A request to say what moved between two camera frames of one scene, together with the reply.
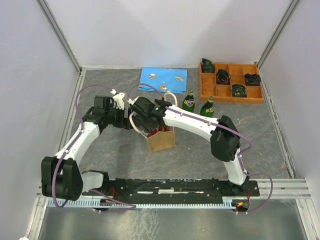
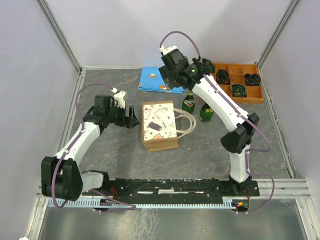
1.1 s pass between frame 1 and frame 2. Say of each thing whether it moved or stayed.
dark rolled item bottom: stayed
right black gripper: moved
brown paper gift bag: moved
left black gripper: stayed
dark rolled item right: stayed
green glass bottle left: stayed
